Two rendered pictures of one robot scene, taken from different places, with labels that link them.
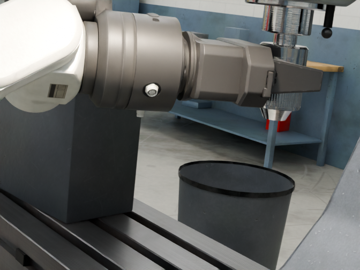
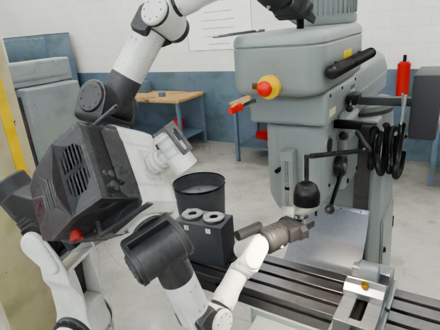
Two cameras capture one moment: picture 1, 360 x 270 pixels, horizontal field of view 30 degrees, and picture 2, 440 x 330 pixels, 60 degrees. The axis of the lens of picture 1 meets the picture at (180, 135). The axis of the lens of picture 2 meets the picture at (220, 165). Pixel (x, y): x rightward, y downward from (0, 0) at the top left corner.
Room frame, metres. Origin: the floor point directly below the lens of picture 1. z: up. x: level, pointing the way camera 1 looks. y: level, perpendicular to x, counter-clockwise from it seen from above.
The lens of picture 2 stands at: (-0.38, 0.53, 1.92)
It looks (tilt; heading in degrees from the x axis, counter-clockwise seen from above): 20 degrees down; 342
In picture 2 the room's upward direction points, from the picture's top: 5 degrees counter-clockwise
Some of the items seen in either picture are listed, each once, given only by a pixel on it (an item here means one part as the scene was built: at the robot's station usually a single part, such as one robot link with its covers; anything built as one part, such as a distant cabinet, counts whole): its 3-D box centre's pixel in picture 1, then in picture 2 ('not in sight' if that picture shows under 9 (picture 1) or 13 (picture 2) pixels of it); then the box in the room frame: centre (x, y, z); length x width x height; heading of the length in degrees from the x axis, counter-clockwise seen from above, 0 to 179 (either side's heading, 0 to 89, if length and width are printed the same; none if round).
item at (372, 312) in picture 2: not in sight; (365, 294); (0.45, -0.21, 1.04); 0.35 x 0.15 x 0.11; 128
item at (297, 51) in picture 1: (283, 49); (302, 217); (0.65, -0.09, 1.26); 0.05 x 0.05 x 0.01
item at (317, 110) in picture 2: not in sight; (306, 97); (0.68, -0.12, 1.68); 0.34 x 0.24 x 0.10; 129
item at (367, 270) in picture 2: not in sight; (368, 273); (0.47, -0.24, 1.10); 0.06 x 0.05 x 0.06; 38
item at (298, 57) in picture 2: not in sight; (302, 55); (0.66, -0.10, 1.81); 0.47 x 0.26 x 0.16; 129
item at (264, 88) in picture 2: not in sight; (264, 88); (0.50, 0.11, 1.76); 0.04 x 0.03 x 0.04; 39
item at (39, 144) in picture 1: (61, 133); (205, 236); (0.99, 0.18, 1.09); 0.22 x 0.12 x 0.20; 45
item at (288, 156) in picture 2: not in sight; (289, 181); (0.59, 0.00, 1.44); 0.04 x 0.04 x 0.21; 39
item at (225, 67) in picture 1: (189, 69); (283, 233); (0.63, 0.00, 1.24); 0.13 x 0.12 x 0.10; 15
